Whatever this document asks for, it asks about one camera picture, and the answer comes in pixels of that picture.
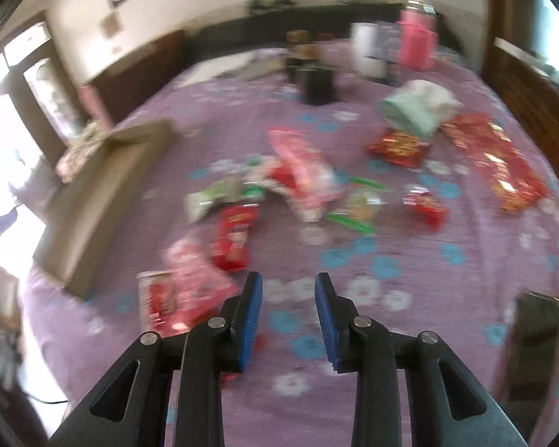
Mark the pink snack packet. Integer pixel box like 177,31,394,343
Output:
164,235,239,325

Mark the red portrait snack pack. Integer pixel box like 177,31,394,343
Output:
210,204,259,272

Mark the small red wangzai snack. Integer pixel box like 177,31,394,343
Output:
403,186,449,230

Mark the green clear candy wrapper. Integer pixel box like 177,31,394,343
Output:
184,178,265,224

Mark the clear green snack bag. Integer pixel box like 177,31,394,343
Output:
325,177,390,235

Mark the large red snack pack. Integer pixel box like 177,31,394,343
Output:
268,128,343,223

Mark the red double happiness candy pack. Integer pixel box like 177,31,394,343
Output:
366,127,431,168

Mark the white red snack packet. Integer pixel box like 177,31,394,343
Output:
136,270,195,338

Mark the black smartphone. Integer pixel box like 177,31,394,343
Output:
505,289,559,402

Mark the long red gold wrapper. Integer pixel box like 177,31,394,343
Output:
441,113,547,213

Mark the purple floral tablecloth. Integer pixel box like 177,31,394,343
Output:
21,63,559,446

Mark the shallow cardboard box tray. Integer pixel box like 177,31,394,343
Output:
34,119,176,299

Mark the mint white knit hat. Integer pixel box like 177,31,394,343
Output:
379,80,462,140

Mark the brown armchair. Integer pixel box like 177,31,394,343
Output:
78,29,186,127

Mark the black pen holder cup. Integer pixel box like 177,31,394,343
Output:
300,66,336,106

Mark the white paper sheet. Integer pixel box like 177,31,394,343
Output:
178,50,262,87

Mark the white translucent cup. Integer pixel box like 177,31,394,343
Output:
350,22,388,80

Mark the pink thermos bottle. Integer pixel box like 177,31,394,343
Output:
398,0,438,71

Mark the black sofa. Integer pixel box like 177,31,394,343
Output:
183,1,468,64

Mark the wooden window frame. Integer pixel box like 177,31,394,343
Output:
481,0,559,179

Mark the small wall plaque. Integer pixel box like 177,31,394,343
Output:
100,12,124,39

